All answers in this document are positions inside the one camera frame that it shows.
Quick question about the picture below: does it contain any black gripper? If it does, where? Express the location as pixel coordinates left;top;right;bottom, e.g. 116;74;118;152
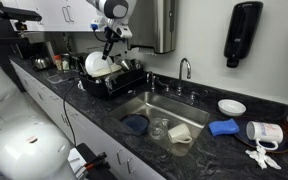
102;27;121;60

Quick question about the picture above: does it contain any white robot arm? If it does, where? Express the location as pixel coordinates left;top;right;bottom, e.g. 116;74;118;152
0;68;77;180

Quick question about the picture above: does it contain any black dish rack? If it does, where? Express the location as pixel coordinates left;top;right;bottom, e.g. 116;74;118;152
79;55;145;98

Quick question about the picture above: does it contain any dark blue plate in sink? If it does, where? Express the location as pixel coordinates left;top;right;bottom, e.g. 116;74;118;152
121;114;149;135

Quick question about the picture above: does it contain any clear drinking glass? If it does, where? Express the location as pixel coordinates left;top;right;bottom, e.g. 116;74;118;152
148;118;171;140

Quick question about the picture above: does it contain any stainless steel sink basin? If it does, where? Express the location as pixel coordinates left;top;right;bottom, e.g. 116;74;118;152
110;92;210;156

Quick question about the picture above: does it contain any cream mug in sink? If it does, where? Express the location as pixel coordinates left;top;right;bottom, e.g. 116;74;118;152
168;124;193;144

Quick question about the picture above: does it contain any large cream plate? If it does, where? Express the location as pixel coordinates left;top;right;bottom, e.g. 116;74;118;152
85;51;113;75

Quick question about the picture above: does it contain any stainless steel pot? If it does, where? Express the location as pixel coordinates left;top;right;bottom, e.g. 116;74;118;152
117;59;141;71

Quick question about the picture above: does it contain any steel paper towel dispenser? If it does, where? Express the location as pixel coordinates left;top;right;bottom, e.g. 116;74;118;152
127;0;177;54

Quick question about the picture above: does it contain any small chrome side tap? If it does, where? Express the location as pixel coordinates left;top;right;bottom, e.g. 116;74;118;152
146;71;169;92

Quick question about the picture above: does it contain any red lid spice jar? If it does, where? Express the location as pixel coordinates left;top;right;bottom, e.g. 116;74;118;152
54;55;63;70

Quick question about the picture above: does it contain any steel kettle on counter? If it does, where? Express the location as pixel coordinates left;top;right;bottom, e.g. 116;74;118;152
33;57;51;70

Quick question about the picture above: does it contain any chrome gooseneck faucet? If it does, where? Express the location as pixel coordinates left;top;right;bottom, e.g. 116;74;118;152
165;57;202;106

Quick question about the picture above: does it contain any black orange tool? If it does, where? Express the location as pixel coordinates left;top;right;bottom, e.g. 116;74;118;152
84;152;109;170

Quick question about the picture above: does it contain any white bowl on counter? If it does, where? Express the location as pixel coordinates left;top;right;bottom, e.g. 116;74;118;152
218;99;246;117

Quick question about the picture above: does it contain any blue sponge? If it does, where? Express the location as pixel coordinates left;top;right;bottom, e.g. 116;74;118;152
209;119;240;136

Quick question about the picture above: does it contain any white printed mug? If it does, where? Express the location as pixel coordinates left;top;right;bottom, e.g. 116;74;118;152
246;121;283;151

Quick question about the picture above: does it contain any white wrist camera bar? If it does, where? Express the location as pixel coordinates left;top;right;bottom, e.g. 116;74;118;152
90;19;133;38

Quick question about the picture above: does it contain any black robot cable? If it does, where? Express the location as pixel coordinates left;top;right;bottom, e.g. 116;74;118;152
62;78;82;148

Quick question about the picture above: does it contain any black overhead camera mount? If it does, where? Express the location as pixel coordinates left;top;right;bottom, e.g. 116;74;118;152
0;7;42;45

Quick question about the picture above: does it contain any black wall soap dispenser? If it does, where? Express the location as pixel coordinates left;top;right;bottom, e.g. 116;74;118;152
224;1;263;68

